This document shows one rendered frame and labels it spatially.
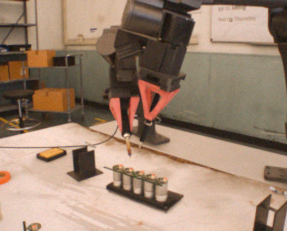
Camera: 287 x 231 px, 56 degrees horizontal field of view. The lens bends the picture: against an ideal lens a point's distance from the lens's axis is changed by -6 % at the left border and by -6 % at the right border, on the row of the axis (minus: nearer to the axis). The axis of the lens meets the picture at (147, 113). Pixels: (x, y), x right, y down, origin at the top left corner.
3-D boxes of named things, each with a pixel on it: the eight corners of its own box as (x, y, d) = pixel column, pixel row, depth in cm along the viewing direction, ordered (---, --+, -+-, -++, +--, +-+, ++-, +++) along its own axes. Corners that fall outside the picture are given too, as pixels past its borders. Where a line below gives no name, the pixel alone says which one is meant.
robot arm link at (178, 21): (154, 44, 48) (165, 5, 46) (147, 39, 53) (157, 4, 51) (190, 54, 50) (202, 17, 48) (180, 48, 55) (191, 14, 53)
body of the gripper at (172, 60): (134, 76, 50) (146, 36, 48) (155, 71, 60) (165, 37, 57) (168, 89, 49) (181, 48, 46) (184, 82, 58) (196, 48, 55)
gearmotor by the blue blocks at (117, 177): (118, 183, 65) (117, 163, 64) (126, 186, 63) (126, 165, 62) (111, 187, 63) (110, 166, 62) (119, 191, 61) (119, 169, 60)
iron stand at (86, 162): (96, 188, 72) (112, 154, 74) (70, 179, 66) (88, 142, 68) (83, 180, 76) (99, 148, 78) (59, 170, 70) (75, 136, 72)
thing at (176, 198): (105, 192, 63) (105, 187, 63) (125, 180, 69) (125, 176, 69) (166, 215, 54) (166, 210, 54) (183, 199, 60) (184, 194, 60)
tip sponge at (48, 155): (55, 150, 88) (55, 146, 87) (67, 154, 85) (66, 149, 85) (36, 158, 82) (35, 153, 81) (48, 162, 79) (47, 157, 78)
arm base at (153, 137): (154, 121, 92) (171, 119, 95) (124, 110, 108) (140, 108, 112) (153, 145, 93) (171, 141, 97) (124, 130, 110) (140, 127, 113)
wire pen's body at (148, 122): (143, 143, 58) (160, 93, 54) (137, 140, 58) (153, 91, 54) (147, 141, 59) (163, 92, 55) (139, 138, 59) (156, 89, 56)
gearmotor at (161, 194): (159, 198, 59) (159, 176, 57) (169, 201, 57) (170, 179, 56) (153, 203, 57) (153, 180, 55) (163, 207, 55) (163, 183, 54)
